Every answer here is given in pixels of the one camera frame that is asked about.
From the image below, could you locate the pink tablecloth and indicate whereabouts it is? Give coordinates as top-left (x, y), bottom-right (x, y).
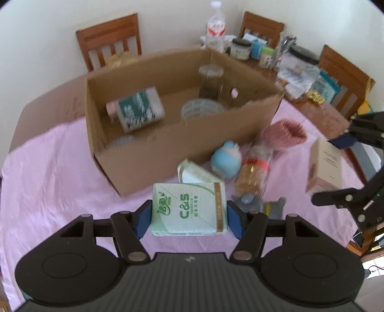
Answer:
top-left (0, 97), bottom-right (368, 309)

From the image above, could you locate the small glass jar black lid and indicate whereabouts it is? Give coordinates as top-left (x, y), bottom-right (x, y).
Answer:
top-left (231, 38), bottom-right (252, 60)

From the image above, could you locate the yellow paper bag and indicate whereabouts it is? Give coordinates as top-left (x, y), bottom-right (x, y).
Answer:
top-left (108, 51), bottom-right (138, 69)

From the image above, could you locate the blue-grey knitted sleeve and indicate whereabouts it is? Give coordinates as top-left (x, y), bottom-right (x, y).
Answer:
top-left (108, 135), bottom-right (135, 147)

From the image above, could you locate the gold snowflake ornament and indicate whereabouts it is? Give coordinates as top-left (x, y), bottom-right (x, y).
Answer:
top-left (306, 90), bottom-right (324, 105)

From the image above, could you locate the beige carton box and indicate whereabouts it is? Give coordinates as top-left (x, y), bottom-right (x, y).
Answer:
top-left (306, 139), bottom-right (345, 195)

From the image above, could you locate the green tissue packet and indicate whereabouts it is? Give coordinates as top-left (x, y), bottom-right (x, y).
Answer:
top-left (151, 182), bottom-right (231, 236)
top-left (177, 159), bottom-right (225, 184)

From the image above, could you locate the teal packet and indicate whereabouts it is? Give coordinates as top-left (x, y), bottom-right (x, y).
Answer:
top-left (312, 70), bottom-right (341, 102)

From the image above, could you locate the grey mouse toy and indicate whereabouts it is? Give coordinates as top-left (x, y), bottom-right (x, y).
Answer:
top-left (232, 193), bottom-right (286, 222)

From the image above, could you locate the clear tape roll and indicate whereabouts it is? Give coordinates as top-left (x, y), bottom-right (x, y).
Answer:
top-left (180, 98), bottom-right (225, 120)

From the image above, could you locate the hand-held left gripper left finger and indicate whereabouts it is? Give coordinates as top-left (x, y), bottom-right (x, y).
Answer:
top-left (56, 199), bottom-right (153, 264)

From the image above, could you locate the large clear jar black lid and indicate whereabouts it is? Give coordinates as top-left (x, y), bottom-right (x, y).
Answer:
top-left (276, 45), bottom-right (321, 101)

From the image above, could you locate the wooden chair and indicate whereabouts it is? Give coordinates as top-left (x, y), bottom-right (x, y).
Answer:
top-left (239, 11), bottom-right (285, 41)
top-left (76, 12), bottom-right (142, 72)
top-left (318, 44), bottom-right (375, 120)

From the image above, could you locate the pink knitted sleeve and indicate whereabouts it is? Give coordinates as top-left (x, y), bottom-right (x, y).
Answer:
top-left (264, 119), bottom-right (308, 150)

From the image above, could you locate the dark phone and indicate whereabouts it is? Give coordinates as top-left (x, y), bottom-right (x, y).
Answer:
top-left (354, 143), bottom-right (382, 181)

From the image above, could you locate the blue toy figure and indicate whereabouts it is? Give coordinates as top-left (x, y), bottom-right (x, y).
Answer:
top-left (210, 140), bottom-right (243, 180)

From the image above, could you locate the white plastic bottle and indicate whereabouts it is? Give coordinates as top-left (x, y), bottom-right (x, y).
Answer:
top-left (116, 87), bottom-right (165, 134)

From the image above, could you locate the bottle of golden capsules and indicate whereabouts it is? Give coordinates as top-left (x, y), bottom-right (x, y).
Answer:
top-left (234, 141), bottom-right (275, 198)

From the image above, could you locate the blue container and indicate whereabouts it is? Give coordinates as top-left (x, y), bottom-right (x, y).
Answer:
top-left (250, 40), bottom-right (267, 60)

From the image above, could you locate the pen holder with pens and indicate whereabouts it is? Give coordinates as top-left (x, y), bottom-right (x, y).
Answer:
top-left (277, 33), bottom-right (297, 56)

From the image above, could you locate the clear cookie jar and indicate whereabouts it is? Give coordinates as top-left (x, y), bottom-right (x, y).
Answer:
top-left (198, 64), bottom-right (225, 99)

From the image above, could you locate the green lid jar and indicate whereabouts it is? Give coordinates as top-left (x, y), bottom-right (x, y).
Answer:
top-left (258, 46), bottom-right (278, 69)

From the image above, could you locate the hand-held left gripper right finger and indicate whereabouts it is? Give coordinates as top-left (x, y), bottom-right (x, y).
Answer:
top-left (226, 200), bottom-right (324, 262)

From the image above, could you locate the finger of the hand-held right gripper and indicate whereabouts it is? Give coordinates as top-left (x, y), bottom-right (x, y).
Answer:
top-left (327, 110), bottom-right (384, 150)
top-left (312, 188), bottom-right (376, 208)

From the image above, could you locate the clear water bottle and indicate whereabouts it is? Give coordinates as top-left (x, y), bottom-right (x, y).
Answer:
top-left (205, 0), bottom-right (226, 45)

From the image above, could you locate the cardboard box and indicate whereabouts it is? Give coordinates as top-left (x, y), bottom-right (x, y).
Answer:
top-left (85, 48), bottom-right (285, 197)

